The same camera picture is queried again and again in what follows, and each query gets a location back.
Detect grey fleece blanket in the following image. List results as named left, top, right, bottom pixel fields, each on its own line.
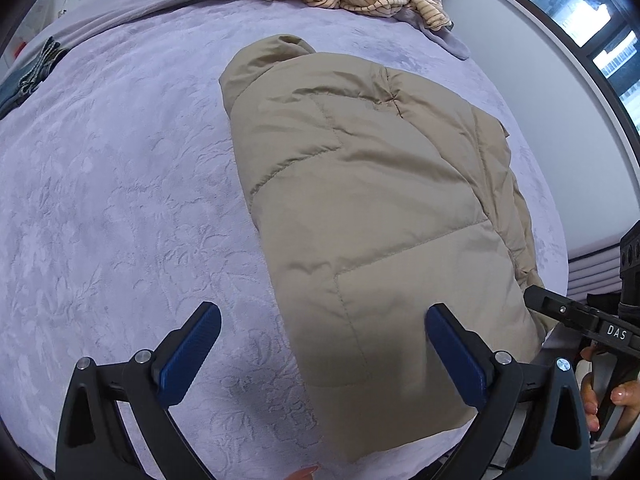
left=65, top=0, right=471, bottom=61

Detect person's right hand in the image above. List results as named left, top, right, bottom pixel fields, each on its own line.
left=580, top=345, right=640, bottom=433

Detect beige puffer jacket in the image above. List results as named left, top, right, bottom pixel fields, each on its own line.
left=220, top=34, right=551, bottom=463

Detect dark jeans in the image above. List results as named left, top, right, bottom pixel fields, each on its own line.
left=0, top=36, right=71, bottom=116

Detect dark framed window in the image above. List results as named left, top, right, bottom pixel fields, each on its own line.
left=487, top=0, right=640, bottom=136

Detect lilac embossed bed cover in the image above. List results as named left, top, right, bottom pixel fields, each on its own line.
left=0, top=0, right=571, bottom=480

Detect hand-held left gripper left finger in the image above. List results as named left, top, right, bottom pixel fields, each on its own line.
left=52, top=301, right=222, bottom=480

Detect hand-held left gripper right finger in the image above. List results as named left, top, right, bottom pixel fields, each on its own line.
left=424, top=303, right=593, bottom=480

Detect grey ribbed panel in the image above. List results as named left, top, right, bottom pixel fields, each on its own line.
left=567, top=242, right=626, bottom=306

